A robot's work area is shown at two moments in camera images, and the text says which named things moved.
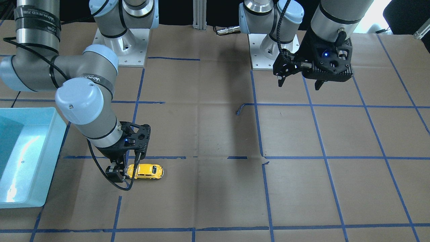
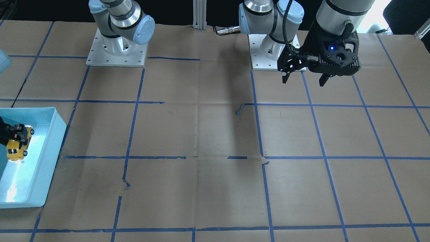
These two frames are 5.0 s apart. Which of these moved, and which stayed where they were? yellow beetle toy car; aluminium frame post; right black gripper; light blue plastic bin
Moved: right black gripper; yellow beetle toy car
Stayed: light blue plastic bin; aluminium frame post
